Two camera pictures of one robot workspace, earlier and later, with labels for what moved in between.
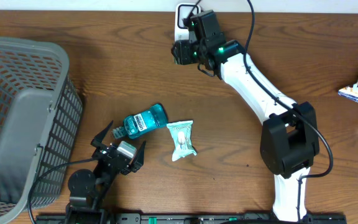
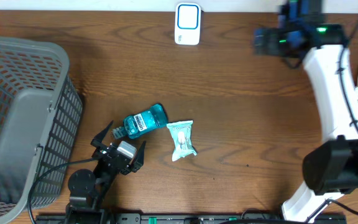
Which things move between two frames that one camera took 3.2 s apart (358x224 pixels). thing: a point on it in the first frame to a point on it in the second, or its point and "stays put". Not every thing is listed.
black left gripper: x=102 y=151 stays put
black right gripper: x=180 y=52 to x=268 y=34
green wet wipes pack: x=181 y=132 stays put
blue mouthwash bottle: x=155 y=117 stays put
